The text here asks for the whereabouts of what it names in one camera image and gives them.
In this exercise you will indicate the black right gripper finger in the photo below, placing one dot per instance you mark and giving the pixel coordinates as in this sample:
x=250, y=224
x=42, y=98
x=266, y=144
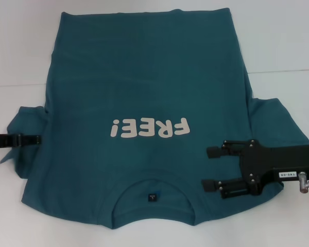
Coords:
x=213, y=153
x=210, y=185

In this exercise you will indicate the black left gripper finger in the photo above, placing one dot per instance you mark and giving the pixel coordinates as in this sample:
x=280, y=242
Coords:
x=28, y=141

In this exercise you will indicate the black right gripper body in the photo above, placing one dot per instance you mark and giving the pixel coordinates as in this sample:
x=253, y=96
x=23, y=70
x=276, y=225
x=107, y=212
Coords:
x=278, y=162

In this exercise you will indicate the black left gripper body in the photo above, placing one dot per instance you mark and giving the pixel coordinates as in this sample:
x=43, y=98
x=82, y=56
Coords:
x=1, y=141

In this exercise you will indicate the teal t-shirt with FREE print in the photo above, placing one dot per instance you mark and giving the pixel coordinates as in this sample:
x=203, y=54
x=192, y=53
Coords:
x=144, y=77

